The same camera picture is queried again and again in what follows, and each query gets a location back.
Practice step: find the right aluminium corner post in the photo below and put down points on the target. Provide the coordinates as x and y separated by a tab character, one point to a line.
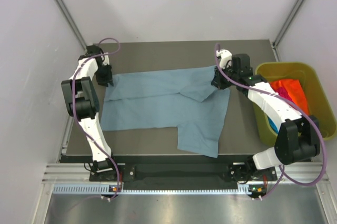
287	23

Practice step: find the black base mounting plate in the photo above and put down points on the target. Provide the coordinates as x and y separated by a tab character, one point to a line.
182	172

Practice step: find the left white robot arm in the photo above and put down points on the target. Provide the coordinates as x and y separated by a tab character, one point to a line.
81	102

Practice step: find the left aluminium corner post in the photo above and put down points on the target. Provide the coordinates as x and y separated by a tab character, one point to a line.
71	22

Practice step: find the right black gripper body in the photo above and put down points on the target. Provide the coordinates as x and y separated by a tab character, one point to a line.
225	82

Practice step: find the olive green plastic bin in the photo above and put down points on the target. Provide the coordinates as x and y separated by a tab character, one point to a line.
318	104

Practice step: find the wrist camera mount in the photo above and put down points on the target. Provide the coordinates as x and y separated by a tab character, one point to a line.
105	60
224	58

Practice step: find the bright blue t shirt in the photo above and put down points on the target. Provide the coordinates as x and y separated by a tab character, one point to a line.
273	125

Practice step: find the orange t shirt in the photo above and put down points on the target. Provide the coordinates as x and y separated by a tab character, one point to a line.
294	90

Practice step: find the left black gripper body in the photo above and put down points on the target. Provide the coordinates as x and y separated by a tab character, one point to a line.
103	74

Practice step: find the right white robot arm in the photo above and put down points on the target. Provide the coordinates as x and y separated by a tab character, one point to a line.
298	136

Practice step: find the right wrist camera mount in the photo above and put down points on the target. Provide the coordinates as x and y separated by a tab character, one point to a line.
224	58

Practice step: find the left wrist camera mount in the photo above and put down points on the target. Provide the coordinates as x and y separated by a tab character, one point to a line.
105	60

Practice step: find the light blue t shirt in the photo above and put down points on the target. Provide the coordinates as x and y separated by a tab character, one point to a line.
181	98

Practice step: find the magenta t shirt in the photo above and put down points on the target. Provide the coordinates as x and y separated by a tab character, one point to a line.
283	93

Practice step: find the aluminium corner post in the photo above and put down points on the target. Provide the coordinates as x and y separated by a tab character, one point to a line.
287	23
71	22

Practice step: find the slotted grey cable duct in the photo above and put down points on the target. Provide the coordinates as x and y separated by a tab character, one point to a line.
106	189

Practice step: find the aluminium frame rail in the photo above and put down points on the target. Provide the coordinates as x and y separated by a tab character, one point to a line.
77	174

